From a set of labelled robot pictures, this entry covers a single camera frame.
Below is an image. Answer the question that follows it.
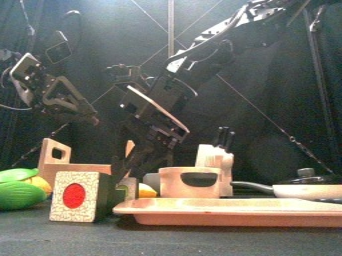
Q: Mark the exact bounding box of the wooden toy crate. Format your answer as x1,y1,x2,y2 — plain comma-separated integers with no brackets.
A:
37,137,137,190

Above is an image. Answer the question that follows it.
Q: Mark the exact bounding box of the pink plastic tray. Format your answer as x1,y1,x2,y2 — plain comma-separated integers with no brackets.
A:
110,196,342,229

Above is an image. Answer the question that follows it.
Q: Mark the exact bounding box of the vertical metal frame pole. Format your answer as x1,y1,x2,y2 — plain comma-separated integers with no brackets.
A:
167,0,176,58

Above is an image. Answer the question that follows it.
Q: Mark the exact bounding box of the white sushi roll red centre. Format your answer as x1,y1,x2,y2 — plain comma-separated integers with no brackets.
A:
48,170,126,224

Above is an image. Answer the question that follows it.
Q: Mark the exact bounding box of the black frame post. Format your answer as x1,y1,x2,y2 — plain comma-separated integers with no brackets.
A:
303,8,336,174

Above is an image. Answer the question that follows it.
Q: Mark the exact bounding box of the white toy frying pan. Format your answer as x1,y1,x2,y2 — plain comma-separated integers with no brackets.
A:
229,180,342,202

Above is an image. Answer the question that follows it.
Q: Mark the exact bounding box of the toy corn in green husk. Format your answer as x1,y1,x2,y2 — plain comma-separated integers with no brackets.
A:
0,167,53,212

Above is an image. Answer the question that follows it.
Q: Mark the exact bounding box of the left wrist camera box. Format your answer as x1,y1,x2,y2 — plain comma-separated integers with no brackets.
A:
44,31,74,65

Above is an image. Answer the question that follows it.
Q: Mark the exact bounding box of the white sushi piece green centre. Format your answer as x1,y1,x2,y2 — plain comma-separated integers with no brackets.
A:
116,177,138,202

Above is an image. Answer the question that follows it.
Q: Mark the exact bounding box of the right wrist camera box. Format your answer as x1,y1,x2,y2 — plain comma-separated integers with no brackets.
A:
105,63,149,90

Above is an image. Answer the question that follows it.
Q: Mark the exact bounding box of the yellow toy lemon wedge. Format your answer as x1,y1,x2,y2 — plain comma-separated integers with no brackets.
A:
137,182,159,199

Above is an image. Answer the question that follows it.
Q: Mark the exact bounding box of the thin diagonal brace wire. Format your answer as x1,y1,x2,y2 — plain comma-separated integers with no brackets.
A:
129,0,336,175
9,0,224,169

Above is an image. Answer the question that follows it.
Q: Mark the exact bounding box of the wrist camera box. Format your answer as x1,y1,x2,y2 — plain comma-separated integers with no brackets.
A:
44,31,74,65
105,63,149,90

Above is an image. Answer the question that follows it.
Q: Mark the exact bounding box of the black pan lid grey knob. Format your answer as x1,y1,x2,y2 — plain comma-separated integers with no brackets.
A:
275,167,342,186

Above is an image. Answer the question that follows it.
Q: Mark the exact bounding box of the white toy knife block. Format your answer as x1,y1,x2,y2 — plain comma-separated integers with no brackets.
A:
193,143,235,198

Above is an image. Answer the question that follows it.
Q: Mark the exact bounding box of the grey toy block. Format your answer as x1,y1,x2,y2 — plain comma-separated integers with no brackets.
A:
141,172,161,193

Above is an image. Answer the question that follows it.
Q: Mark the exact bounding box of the black toy knife handle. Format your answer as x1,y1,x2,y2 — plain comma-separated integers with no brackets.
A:
220,126,231,150
212,127,224,148
224,130,236,154

